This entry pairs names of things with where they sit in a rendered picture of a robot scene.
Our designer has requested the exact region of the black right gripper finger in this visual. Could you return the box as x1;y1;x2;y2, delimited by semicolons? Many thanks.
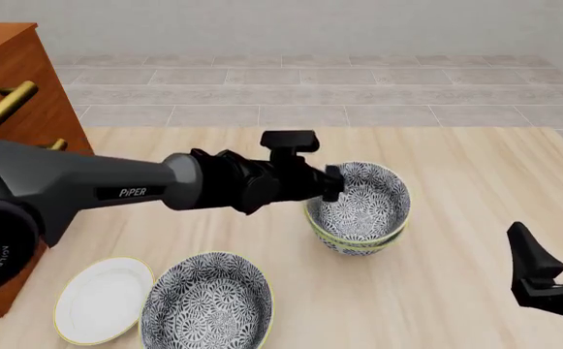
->
506;221;563;283

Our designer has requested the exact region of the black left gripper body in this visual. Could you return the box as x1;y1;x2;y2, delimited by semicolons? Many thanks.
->
320;164;344;204

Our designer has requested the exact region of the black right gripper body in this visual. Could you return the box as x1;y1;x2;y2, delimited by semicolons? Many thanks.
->
510;274;563;322

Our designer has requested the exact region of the black white patterned bowl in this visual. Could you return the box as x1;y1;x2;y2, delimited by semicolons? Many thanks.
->
303;160;413;249
138;250;277;349
309;221;409;257

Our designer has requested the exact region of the black plate on stalk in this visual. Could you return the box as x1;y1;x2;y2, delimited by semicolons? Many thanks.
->
260;129;321;162

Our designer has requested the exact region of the white plate with yellow rim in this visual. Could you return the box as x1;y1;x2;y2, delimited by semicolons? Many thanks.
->
53;256;156;346

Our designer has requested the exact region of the wooden cabinet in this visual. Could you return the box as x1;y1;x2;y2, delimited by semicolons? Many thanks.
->
0;22;94;318

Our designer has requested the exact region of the long brass drawer handle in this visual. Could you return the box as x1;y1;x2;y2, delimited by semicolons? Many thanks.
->
37;137;69;152
0;79;40;140

